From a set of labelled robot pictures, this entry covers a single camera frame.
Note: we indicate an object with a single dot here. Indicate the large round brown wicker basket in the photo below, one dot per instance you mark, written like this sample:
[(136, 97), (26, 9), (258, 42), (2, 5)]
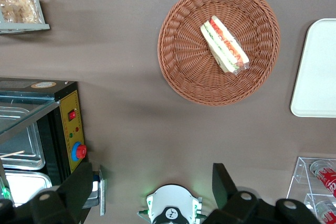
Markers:
[(183, 51)]

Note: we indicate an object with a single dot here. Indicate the bagged bread pack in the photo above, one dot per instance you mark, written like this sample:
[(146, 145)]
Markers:
[(18, 9)]

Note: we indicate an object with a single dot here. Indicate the grey metal mounting bracket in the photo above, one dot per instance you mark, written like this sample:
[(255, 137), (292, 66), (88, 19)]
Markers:
[(102, 195)]

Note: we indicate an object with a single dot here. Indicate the thin wooden stick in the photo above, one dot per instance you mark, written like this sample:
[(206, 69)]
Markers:
[(13, 153)]

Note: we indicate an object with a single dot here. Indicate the cream plastic tray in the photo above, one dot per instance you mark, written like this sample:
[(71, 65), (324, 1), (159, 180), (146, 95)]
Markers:
[(317, 72)]

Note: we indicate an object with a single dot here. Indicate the tray of packaged sandwiches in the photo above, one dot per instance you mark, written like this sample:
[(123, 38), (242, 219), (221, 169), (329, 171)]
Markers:
[(26, 26)]

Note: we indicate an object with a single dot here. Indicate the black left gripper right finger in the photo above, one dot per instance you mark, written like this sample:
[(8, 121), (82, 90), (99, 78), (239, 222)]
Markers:
[(236, 208)]

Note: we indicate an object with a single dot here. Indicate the clear acrylic can rack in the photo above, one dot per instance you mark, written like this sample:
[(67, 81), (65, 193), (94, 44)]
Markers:
[(299, 171)]

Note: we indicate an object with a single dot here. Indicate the white left robot arm base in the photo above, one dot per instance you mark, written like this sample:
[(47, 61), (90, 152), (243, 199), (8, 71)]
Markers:
[(170, 197)]

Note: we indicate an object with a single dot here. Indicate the plastic-wrapped triangle sandwich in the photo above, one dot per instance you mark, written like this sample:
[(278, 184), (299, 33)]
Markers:
[(223, 45)]

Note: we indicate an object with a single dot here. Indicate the stainless steel food pan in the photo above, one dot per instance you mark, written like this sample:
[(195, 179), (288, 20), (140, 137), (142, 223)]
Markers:
[(26, 182), (21, 140)]

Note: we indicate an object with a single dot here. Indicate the red emergency stop button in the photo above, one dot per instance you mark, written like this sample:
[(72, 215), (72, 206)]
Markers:
[(81, 151)]

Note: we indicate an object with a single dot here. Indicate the black food warmer cabinet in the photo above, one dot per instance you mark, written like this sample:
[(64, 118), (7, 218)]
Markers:
[(68, 119)]

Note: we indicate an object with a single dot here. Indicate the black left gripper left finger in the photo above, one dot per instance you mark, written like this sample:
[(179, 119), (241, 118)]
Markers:
[(52, 208)]

